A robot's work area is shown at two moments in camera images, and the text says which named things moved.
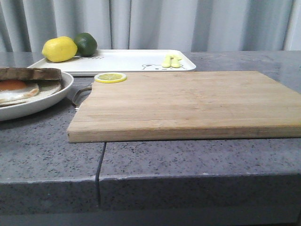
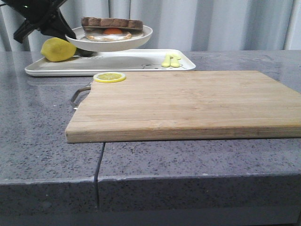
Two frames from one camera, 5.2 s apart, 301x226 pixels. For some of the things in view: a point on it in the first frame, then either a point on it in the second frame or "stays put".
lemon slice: [110, 77] stays put
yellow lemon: [59, 49] stays put
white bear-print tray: [119, 60] stays put
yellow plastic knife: [175, 61] stays put
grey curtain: [26, 25] stays put
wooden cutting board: [187, 105] stays put
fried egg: [15, 88] -> [109, 34]
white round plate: [17, 110] -> [82, 43]
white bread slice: [30, 74] -> [93, 22]
